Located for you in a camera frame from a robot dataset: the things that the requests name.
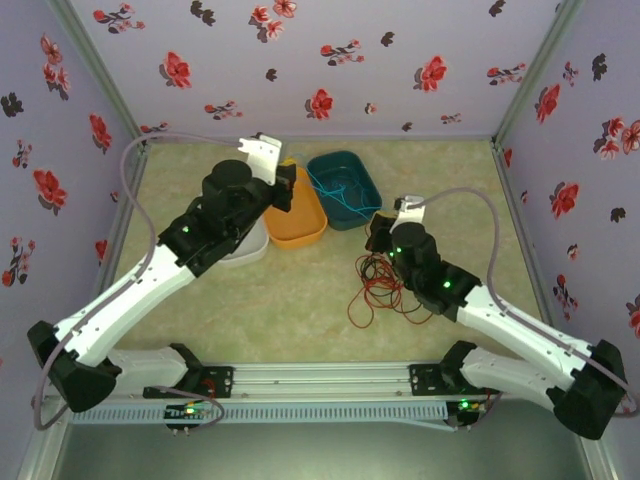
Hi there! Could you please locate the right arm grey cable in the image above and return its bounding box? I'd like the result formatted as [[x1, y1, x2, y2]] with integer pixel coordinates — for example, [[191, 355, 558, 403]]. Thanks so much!
[[407, 187, 640, 432]]

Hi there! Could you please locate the controller board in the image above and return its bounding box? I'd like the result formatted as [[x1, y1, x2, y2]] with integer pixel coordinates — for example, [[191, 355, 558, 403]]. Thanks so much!
[[447, 398, 489, 431], [164, 402, 214, 431]]

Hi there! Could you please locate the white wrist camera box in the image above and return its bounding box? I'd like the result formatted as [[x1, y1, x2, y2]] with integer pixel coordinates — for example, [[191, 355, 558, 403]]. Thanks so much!
[[238, 132, 284, 184], [394, 194, 427, 226]]

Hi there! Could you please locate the thin red cable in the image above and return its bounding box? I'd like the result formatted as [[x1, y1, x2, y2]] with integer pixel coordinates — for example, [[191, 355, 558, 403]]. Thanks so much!
[[347, 252, 436, 330]]

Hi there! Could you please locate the aluminium frame beam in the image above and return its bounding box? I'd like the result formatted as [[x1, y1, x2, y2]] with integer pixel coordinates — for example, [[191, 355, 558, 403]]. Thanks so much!
[[14, 399, 69, 480], [579, 434, 626, 480]]

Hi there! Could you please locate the orange plastic bin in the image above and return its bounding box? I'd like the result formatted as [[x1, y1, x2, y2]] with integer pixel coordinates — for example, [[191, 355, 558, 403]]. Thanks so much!
[[262, 167, 329, 252]]

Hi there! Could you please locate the white plastic bin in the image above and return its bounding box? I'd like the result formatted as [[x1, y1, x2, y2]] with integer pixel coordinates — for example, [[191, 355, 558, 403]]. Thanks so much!
[[217, 219, 270, 270]]

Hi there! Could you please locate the right controller board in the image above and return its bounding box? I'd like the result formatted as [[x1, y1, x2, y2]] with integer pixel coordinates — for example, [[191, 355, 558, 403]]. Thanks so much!
[[447, 398, 489, 431]]

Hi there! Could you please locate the aluminium mounting rail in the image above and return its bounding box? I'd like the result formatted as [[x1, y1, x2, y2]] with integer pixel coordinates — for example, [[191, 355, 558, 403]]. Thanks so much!
[[48, 363, 597, 401]]

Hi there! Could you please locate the aluminium corner post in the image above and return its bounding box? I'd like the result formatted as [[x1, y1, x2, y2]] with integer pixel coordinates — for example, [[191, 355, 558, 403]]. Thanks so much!
[[47, 0, 150, 149], [492, 0, 585, 149]]

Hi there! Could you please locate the teal plastic bin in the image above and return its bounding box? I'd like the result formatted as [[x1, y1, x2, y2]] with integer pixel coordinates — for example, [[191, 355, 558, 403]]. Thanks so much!
[[306, 150, 384, 233]]

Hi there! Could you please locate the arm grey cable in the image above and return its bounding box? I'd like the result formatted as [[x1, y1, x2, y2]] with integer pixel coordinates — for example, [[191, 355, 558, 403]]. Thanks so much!
[[407, 187, 640, 432], [30, 130, 226, 432]]

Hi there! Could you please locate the aluminium table side rail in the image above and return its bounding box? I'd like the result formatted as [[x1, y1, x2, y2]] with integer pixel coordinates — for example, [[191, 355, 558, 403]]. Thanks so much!
[[492, 142, 556, 326], [94, 144, 150, 296]]

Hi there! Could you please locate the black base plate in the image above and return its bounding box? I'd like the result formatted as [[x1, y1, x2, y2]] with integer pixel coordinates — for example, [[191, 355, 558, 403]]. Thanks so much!
[[143, 365, 235, 400], [408, 363, 500, 398]]

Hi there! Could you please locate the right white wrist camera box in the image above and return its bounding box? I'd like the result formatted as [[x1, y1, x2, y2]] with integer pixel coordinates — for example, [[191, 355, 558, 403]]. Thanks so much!
[[394, 194, 427, 226]]

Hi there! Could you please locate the left controller board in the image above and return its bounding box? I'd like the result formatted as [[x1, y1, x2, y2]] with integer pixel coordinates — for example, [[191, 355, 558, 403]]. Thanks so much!
[[164, 402, 214, 431]]

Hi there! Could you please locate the white slotted cable duct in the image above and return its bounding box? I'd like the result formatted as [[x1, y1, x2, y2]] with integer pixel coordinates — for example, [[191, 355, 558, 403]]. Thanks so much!
[[67, 403, 447, 426]]

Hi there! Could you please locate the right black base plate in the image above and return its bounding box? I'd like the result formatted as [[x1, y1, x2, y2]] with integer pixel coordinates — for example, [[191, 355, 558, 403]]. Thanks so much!
[[408, 363, 500, 398]]

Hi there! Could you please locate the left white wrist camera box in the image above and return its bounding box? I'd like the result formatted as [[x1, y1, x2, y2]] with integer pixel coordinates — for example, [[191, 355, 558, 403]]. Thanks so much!
[[238, 132, 284, 184]]

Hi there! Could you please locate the left arm grey cable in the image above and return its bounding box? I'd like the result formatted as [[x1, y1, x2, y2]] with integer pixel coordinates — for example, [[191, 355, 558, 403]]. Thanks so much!
[[30, 130, 226, 432]]

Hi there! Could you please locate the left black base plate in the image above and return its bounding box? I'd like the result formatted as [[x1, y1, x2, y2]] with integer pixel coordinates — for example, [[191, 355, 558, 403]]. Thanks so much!
[[143, 365, 235, 400]]

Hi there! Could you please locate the thin blue cable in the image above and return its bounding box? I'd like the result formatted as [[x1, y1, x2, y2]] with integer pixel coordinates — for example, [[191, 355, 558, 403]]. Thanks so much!
[[291, 152, 384, 224]]

